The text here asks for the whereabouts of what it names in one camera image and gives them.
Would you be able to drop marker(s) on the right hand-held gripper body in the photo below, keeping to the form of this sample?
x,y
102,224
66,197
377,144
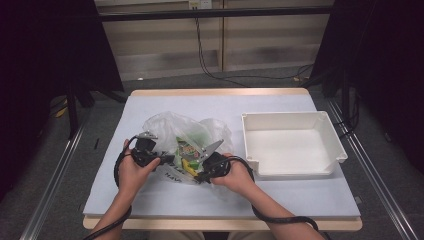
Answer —
x,y
216,165

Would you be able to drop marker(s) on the white plastic bin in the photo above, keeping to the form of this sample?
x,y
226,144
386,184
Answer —
x,y
290,150

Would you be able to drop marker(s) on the black curtain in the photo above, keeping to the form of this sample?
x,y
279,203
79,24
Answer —
x,y
383,50
50,50

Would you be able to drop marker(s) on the metal floor rail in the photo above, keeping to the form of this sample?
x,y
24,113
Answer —
x,y
53,186
376,186

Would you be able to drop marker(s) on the person's legs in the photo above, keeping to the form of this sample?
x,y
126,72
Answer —
x,y
176,235

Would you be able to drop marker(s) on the person's right hand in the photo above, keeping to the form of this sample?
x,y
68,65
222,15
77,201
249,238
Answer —
x,y
238,180

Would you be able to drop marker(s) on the yellow snack packet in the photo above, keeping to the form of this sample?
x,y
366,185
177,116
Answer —
x,y
188,166

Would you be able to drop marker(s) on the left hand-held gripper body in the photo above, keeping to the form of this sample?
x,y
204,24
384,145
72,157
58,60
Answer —
x,y
145,151

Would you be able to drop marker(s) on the person's left hand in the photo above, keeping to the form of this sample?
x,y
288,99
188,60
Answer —
x,y
133,178

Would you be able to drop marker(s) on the black horizontal bar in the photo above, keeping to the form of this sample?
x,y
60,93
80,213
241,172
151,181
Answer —
x,y
216,13

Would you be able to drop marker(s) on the black metal stand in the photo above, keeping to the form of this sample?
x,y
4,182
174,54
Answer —
x,y
71,113

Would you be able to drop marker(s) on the white wall outlet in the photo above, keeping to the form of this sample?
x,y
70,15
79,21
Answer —
x,y
200,4

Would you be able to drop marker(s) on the clear printed plastic bag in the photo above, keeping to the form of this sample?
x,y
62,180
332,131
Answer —
x,y
166,128

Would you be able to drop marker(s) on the small black floor item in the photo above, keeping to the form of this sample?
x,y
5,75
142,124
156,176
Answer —
x,y
96,143

